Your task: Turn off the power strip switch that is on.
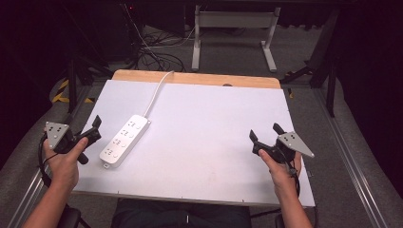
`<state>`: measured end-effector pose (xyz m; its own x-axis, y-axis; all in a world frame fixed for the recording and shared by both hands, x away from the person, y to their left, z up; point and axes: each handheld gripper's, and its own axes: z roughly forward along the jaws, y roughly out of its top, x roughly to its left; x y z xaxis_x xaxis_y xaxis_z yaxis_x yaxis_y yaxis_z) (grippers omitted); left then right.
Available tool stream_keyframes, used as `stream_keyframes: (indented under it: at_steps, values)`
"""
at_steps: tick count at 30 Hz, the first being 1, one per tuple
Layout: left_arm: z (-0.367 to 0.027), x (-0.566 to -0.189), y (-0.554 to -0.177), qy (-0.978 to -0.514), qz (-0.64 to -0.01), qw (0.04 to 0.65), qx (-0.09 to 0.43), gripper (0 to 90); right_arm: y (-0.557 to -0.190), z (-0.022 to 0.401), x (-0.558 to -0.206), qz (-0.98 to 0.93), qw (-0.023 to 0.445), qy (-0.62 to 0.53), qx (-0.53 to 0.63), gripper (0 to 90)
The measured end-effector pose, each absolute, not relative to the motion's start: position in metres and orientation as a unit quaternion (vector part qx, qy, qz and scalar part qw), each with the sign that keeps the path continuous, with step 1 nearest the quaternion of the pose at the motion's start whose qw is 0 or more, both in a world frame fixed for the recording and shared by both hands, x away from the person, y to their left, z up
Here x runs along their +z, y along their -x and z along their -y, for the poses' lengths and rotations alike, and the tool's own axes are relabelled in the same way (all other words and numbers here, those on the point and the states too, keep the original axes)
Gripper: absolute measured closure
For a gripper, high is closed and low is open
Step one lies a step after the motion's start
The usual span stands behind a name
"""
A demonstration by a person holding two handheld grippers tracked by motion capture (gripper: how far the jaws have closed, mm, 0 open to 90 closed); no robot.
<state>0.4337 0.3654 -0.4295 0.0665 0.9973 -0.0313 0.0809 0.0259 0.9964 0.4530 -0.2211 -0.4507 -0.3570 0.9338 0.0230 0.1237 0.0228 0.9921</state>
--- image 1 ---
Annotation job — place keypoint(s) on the aluminium floor rail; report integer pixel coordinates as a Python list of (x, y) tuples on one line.
[(28, 196), (351, 164)]

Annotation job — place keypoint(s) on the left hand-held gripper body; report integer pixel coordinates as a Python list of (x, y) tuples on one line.
[(57, 133)]

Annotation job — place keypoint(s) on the person's right hand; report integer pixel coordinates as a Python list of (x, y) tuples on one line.
[(282, 177)]

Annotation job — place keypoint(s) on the dark cabinet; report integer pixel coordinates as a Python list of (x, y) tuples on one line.
[(123, 28)]

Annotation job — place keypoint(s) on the person's lap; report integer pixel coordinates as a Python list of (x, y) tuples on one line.
[(180, 215)]

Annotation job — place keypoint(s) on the black chair armrest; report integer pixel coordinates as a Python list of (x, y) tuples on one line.
[(69, 218)]

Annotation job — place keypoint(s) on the white table board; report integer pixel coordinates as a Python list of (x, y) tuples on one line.
[(206, 142)]

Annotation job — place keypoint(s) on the yellow black hazard tape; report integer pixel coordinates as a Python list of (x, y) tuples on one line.
[(61, 91)]

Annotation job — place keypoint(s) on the white metal stand frame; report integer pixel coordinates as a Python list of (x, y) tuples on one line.
[(234, 20)]

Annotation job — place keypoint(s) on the black metal stand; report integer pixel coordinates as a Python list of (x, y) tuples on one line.
[(331, 69), (72, 85)]

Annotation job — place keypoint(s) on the white power strip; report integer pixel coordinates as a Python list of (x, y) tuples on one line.
[(125, 141)]

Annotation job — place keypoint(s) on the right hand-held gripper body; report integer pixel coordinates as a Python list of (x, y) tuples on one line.
[(293, 142)]

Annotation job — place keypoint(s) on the person's left hand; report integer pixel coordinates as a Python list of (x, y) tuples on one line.
[(63, 167)]

